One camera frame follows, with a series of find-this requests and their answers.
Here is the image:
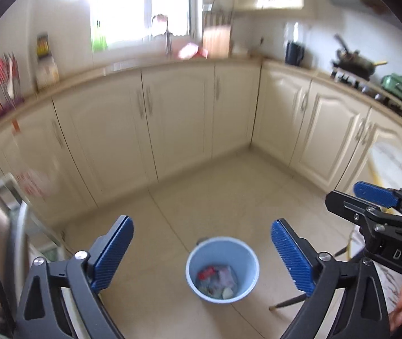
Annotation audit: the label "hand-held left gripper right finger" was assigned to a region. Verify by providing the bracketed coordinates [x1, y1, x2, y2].
[271, 218, 390, 339]

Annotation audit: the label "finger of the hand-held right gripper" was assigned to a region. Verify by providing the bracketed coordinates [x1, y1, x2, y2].
[325, 191, 402, 232]
[353, 181, 402, 213]

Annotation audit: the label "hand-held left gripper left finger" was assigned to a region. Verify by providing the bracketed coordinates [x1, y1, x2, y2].
[18, 215, 134, 339]

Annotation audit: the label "pink plastic bag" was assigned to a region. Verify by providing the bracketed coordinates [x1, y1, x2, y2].
[217, 266, 237, 287]

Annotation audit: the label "blue plastic bin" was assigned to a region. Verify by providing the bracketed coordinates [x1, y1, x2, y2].
[186, 236, 260, 303]

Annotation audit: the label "black gas stove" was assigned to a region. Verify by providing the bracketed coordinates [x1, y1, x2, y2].
[330, 67, 402, 117]

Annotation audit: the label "green electric cooker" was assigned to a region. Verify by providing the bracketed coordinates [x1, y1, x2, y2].
[380, 73, 402, 106]

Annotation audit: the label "wok with lid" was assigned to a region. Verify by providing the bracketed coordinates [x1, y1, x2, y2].
[333, 34, 388, 78]

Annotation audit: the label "cream lower kitchen cabinets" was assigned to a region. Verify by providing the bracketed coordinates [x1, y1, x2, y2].
[0, 60, 402, 227]

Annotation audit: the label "black electric kettle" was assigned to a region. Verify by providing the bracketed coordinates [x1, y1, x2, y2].
[285, 41, 305, 66]

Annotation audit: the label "beige kitchen countertop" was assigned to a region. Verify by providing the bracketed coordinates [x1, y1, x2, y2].
[0, 55, 402, 138]

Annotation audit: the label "large clear bottle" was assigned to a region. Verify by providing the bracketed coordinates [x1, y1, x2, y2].
[35, 56, 60, 90]

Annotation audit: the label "wooden cutting board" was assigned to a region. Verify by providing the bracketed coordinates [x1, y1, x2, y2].
[203, 25, 231, 58]

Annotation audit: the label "red plastic basin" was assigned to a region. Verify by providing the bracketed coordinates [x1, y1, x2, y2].
[177, 42, 209, 60]

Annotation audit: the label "green plastic bottle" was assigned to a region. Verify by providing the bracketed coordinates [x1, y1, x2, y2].
[91, 19, 109, 53]

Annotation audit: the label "metal faucet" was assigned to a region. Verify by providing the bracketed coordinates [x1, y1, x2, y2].
[152, 14, 173, 57]

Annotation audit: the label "hanging utensil rack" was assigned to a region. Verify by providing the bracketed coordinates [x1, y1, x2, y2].
[203, 0, 235, 27]

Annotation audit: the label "kitchen window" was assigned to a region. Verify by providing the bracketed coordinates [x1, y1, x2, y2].
[88, 0, 202, 52]

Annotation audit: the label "wire rack with red utensils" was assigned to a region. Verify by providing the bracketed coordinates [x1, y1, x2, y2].
[0, 52, 26, 122]

